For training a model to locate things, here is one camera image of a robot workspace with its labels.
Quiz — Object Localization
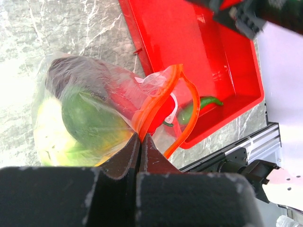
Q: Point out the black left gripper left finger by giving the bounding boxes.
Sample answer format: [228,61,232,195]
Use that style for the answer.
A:
[0,134,140,227]

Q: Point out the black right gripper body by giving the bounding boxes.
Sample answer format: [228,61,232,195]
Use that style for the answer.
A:
[190,0,303,39]

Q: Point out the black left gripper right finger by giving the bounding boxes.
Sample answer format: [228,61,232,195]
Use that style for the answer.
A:
[134,135,263,227]

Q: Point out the white cauliflower with leaves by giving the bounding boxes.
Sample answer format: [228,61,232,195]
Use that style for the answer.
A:
[34,97,101,166]

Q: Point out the green orange mango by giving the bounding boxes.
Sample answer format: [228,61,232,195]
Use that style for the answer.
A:
[61,87,134,156]

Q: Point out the clear zip top bag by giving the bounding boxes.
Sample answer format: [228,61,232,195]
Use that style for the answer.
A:
[32,52,200,166]

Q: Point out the red bell pepper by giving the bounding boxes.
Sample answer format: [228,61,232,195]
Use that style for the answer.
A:
[110,93,176,135]

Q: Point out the dark red apple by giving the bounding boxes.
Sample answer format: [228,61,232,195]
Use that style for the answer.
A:
[45,56,110,102]

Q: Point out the red plastic bin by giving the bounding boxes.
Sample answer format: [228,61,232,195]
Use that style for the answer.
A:
[119,0,264,149]

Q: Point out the green chili pepper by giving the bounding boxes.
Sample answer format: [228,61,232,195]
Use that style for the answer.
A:
[177,96,224,126]

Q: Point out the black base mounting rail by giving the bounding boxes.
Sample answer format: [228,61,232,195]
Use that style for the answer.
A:
[178,122,282,175]

